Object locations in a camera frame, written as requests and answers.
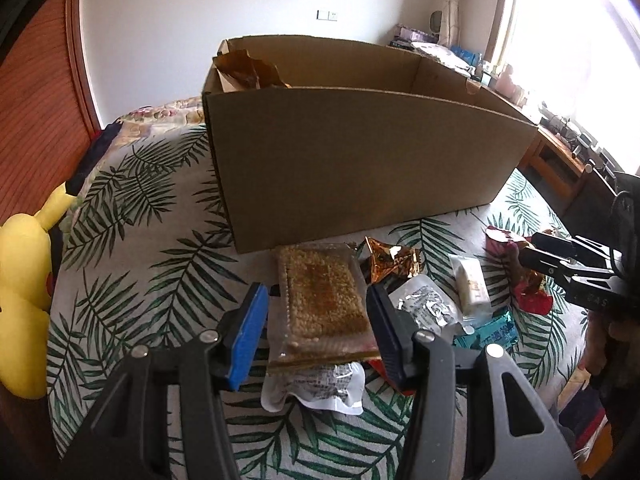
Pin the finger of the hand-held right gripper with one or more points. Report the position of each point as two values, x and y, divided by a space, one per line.
560 244
542 262

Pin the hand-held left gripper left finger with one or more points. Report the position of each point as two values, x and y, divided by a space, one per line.
246 340

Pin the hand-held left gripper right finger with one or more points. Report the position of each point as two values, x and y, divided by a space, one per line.
384 330

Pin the red snack packet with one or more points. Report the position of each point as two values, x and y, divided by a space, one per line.
505 247

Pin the silver foil snack packet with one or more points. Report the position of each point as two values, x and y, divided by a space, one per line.
422 305
320 387

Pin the clear sesame bar packet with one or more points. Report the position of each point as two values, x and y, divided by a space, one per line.
320 300

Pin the teal snack packet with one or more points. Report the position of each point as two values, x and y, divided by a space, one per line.
492 332

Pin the brown cardboard box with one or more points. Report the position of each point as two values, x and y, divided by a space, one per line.
350 160

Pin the person's right hand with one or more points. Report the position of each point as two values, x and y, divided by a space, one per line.
597 345

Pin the orange gold snack packet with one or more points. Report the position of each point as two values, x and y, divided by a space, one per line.
390 262

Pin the white snack packet brown print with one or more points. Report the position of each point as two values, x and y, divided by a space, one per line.
470 282

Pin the wooden desk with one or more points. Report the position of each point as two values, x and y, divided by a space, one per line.
555 160

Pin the leaf print blanket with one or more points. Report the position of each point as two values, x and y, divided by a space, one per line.
150 240

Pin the pink toy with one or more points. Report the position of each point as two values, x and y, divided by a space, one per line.
507 80

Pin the blue box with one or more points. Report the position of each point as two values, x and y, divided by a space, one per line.
465 54

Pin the white patterned bag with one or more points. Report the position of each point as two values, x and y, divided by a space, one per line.
432 51

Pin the yellow plush toy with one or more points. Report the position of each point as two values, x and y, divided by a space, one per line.
25 270

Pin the dark purple blanket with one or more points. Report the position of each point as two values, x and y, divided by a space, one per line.
102 147

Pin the floral quilt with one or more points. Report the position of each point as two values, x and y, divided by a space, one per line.
165 112

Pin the purple box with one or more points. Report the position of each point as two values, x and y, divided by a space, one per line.
415 36

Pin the small oval mirror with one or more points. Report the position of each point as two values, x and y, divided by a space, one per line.
436 20

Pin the pale patterned curtain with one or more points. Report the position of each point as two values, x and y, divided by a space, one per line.
457 0

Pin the gold foil bag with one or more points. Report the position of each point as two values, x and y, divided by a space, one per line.
240 72

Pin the white wall switch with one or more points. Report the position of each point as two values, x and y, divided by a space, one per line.
327 15

